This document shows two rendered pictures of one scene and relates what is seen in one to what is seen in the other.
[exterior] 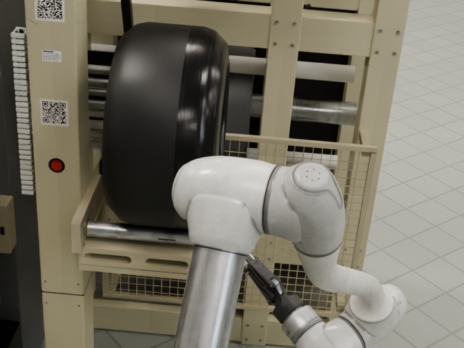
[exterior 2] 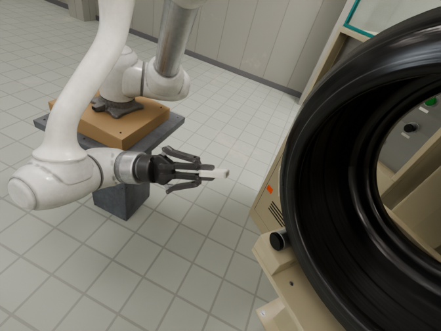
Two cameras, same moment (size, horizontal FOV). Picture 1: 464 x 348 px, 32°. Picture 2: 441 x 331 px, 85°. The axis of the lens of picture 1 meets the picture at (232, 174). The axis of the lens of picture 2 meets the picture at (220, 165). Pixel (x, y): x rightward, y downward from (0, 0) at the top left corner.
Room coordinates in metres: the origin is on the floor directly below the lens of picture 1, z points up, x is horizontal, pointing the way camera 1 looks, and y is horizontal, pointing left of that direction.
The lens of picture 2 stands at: (2.03, -0.32, 1.38)
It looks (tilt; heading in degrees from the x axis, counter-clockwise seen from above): 40 degrees down; 141
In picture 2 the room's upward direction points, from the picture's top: 17 degrees clockwise
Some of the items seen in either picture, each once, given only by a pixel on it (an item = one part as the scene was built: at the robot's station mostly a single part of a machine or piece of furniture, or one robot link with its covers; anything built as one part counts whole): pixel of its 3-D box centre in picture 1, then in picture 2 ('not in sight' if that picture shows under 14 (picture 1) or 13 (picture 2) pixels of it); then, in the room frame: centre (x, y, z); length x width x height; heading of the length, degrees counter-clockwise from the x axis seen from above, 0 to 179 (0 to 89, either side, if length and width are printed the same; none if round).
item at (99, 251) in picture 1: (144, 252); (313, 235); (1.87, 0.23, 0.84); 0.36 x 0.09 x 0.06; 89
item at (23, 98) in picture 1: (27, 114); not in sight; (1.97, 0.57, 1.19); 0.05 x 0.04 x 0.48; 179
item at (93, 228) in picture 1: (146, 233); (323, 222); (1.87, 0.22, 0.90); 0.35 x 0.05 x 0.05; 89
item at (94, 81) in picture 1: (103, 102); not in sight; (2.40, 0.44, 1.05); 0.20 x 0.15 x 0.30; 89
